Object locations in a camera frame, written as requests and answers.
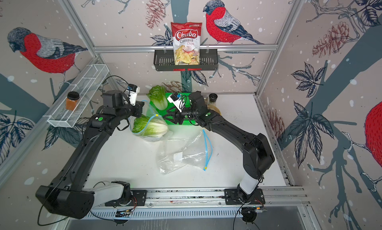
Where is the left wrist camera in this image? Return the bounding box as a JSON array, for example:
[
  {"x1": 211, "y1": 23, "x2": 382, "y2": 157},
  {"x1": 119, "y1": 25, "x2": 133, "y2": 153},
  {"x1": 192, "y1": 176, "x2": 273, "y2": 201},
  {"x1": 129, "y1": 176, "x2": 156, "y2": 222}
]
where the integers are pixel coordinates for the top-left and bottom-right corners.
[{"x1": 126, "y1": 84, "x2": 140, "y2": 106}]

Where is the yellow bamboo steamer bowl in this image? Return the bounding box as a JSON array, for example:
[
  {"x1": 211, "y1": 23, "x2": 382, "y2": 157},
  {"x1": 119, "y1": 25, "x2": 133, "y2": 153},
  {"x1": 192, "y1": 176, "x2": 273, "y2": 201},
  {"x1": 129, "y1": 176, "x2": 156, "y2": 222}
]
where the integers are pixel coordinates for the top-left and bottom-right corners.
[{"x1": 208, "y1": 105, "x2": 221, "y2": 115}]

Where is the upright chinese cabbage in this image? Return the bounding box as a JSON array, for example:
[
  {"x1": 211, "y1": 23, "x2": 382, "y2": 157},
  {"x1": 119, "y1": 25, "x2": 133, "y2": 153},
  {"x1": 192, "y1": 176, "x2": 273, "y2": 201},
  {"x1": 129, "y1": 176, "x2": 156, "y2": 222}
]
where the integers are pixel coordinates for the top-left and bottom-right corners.
[{"x1": 147, "y1": 85, "x2": 168, "y2": 111}]

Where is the black wall basket shelf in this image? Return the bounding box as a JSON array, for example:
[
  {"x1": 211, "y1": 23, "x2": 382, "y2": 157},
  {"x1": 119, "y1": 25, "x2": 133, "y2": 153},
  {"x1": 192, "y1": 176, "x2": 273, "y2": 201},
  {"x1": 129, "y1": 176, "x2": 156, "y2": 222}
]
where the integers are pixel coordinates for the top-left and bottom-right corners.
[{"x1": 154, "y1": 49, "x2": 218, "y2": 71}]

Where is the black cap pepper grinder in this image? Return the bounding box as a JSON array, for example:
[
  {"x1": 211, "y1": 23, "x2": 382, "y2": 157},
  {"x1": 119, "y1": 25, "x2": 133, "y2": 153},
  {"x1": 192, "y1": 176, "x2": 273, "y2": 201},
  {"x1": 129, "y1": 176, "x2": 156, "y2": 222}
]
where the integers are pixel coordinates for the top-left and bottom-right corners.
[{"x1": 209, "y1": 93, "x2": 218, "y2": 106}]

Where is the orange spice jar black lid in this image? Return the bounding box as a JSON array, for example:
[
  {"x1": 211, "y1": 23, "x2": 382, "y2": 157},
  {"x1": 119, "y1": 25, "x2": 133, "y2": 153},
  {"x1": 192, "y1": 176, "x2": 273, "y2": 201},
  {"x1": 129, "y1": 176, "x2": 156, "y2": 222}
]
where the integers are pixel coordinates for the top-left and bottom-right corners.
[{"x1": 65, "y1": 91, "x2": 80, "y2": 111}]

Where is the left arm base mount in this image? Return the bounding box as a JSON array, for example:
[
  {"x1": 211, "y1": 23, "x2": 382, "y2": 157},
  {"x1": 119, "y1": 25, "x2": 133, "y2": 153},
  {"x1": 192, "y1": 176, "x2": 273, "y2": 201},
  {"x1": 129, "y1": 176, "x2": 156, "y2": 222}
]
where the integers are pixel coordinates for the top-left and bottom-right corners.
[{"x1": 116, "y1": 190, "x2": 148, "y2": 207}]

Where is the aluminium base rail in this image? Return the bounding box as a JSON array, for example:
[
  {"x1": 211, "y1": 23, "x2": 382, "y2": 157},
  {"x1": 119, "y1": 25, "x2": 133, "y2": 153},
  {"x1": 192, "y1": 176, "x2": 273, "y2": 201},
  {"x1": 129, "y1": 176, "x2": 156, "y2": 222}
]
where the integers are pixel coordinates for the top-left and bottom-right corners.
[{"x1": 132, "y1": 186, "x2": 311, "y2": 209}]

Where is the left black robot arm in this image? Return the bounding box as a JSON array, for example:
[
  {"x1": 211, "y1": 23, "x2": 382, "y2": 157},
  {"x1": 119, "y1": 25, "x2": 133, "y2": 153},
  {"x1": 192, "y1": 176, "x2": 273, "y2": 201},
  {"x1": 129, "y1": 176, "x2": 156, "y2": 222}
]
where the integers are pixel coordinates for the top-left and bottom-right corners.
[{"x1": 35, "y1": 90, "x2": 144, "y2": 219}]

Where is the chinese cabbage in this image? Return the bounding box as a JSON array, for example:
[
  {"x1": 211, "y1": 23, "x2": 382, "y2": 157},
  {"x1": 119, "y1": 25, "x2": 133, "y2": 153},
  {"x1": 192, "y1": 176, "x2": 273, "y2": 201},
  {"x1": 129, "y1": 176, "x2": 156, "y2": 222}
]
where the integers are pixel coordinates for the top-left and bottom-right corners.
[
  {"x1": 147, "y1": 85, "x2": 168, "y2": 111},
  {"x1": 132, "y1": 115, "x2": 169, "y2": 137}
]

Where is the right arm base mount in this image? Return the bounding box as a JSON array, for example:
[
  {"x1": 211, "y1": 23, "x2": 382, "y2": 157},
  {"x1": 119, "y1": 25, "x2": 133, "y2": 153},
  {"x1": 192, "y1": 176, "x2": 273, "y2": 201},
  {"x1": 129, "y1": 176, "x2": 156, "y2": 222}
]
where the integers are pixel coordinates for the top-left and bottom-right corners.
[{"x1": 223, "y1": 188, "x2": 266, "y2": 206}]

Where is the clear acrylic wall shelf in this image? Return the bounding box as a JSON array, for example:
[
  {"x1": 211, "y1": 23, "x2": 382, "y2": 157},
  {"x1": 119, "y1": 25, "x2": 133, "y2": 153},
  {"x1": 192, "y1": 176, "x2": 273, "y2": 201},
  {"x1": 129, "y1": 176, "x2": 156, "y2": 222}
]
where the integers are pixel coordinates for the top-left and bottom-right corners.
[{"x1": 43, "y1": 64, "x2": 109, "y2": 128}]

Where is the green plastic basket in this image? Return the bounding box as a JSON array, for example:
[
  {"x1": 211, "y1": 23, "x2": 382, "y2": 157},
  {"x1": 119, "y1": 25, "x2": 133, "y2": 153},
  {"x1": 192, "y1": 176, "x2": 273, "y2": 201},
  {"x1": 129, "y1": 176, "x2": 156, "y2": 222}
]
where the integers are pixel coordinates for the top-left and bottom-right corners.
[{"x1": 149, "y1": 91, "x2": 209, "y2": 126}]

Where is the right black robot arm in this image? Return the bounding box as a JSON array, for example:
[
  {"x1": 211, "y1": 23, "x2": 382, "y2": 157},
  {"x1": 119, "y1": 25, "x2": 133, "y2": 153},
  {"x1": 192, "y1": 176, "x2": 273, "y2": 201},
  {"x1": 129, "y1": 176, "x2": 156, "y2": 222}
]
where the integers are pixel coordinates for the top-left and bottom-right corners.
[{"x1": 163, "y1": 91, "x2": 275, "y2": 204}]

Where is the clear zipper bag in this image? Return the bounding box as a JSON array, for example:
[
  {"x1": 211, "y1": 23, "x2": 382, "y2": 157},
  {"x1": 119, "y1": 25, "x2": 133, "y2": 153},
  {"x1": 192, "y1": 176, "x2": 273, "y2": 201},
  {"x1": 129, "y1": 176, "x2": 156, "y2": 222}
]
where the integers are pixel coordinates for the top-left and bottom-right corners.
[
  {"x1": 130, "y1": 100, "x2": 173, "y2": 142},
  {"x1": 156, "y1": 130, "x2": 213, "y2": 174}
]

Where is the red cassava chips bag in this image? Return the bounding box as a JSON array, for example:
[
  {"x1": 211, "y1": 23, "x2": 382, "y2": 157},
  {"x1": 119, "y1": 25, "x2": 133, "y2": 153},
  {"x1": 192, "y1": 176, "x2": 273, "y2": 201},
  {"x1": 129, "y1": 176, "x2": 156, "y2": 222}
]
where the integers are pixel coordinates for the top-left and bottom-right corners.
[{"x1": 171, "y1": 22, "x2": 202, "y2": 65}]

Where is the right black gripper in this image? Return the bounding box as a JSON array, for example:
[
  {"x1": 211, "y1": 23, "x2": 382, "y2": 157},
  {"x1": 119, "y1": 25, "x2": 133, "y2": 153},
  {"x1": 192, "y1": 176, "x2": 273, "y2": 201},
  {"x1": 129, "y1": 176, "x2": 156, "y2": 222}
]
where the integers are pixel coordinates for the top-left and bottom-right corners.
[{"x1": 162, "y1": 106, "x2": 199, "y2": 126}]

